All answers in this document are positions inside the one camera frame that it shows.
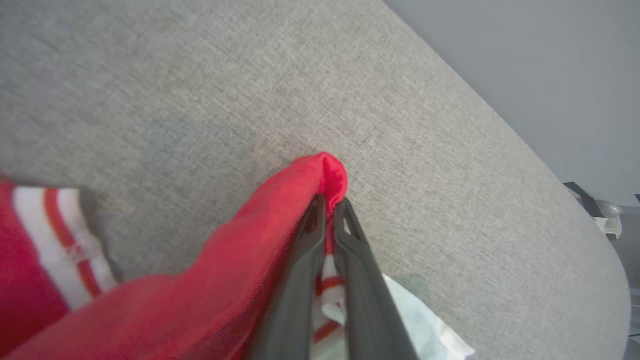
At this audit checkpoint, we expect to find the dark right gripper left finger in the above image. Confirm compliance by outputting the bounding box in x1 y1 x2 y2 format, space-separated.
254 195 328 360

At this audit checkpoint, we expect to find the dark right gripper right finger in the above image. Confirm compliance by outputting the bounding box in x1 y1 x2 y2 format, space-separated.
333 198 419 360

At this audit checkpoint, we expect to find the red and white shirt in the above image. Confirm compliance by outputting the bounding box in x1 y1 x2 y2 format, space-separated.
0 152 477 360

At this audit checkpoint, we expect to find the silver metal foot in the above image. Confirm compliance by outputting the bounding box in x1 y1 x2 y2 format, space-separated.
592 200 624 241

